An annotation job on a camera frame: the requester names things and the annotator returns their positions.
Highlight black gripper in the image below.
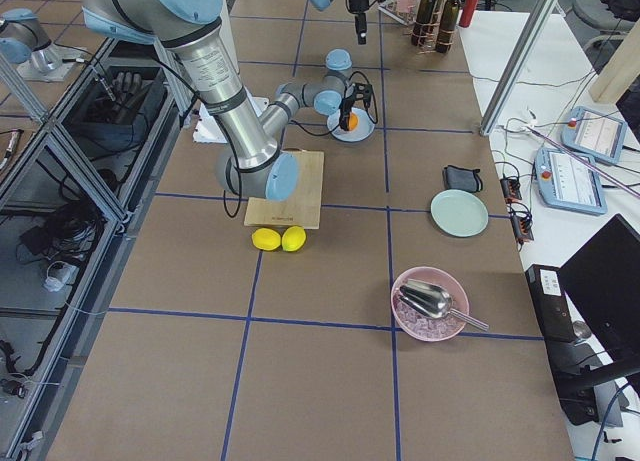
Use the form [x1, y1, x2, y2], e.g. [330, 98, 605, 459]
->
[338, 82, 371, 130]

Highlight orange fruit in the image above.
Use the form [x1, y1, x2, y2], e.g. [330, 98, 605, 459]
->
[345, 112, 359, 131]

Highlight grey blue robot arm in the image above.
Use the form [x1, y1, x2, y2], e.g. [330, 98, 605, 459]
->
[83, 0, 373, 201]

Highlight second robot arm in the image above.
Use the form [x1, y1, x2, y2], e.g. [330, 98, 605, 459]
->
[1, 8, 63, 75]

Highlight white blue plate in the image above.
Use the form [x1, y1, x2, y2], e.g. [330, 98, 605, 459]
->
[326, 108, 375, 143]

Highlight light green plate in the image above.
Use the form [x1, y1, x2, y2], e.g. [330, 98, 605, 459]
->
[430, 189, 489, 238]

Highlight dark wine bottle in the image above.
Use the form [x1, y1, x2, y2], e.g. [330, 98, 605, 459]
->
[435, 0, 460, 54]
[410, 0, 436, 46]

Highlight dark grey folded cloth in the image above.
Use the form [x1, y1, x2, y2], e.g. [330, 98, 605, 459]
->
[443, 165, 484, 193]

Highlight wooden cutting board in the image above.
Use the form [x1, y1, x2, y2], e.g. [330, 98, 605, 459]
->
[244, 150, 325, 229]

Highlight red bottle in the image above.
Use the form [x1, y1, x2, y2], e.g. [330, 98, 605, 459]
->
[458, 0, 479, 28]

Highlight yellow lemon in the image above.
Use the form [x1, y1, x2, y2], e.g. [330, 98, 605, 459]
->
[281, 226, 307, 252]
[251, 227, 281, 251]

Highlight metal scoop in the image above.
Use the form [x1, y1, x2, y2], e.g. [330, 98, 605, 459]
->
[399, 279, 489, 332]

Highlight teach pendant tablet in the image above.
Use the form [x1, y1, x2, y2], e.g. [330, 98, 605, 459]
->
[534, 147, 607, 216]
[561, 106, 628, 165]

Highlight pink bowl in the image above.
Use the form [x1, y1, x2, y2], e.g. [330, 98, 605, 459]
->
[390, 266, 469, 342]

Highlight clear ice cubes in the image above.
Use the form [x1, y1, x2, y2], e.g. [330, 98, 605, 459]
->
[392, 297, 465, 342]

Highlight black computer monitor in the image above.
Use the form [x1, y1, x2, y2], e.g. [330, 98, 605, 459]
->
[559, 214, 639, 361]

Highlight black desktop box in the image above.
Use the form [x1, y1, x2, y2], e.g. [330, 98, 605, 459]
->
[525, 264, 622, 427]

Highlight copper wire bottle rack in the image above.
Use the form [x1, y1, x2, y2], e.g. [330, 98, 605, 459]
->
[411, 0, 445, 54]

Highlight hanging black camera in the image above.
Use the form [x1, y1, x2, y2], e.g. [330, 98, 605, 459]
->
[346, 0, 369, 45]

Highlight aluminium frame post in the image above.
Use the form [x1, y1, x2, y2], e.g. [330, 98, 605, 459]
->
[479, 0, 558, 136]

